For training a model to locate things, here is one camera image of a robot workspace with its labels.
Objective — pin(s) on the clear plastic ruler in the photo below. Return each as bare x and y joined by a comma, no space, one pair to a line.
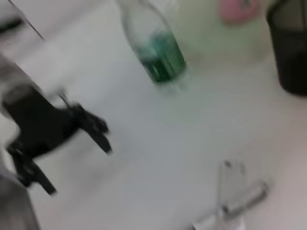
231,182

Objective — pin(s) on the translucent green fruit plate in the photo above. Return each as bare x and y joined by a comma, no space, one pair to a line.
204,28

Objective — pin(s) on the clear green-label water bottle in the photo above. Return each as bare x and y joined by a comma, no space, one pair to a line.
158,55

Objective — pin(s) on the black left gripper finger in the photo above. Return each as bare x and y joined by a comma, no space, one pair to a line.
96,129
31,171

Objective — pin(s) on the pink toy peach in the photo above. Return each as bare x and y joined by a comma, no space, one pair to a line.
239,9

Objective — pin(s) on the black mesh pen holder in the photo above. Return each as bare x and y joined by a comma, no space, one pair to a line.
292,52

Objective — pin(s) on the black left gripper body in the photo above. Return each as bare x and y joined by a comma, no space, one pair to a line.
40,122

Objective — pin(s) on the grey white ballpoint pen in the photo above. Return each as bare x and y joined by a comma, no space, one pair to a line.
249,197

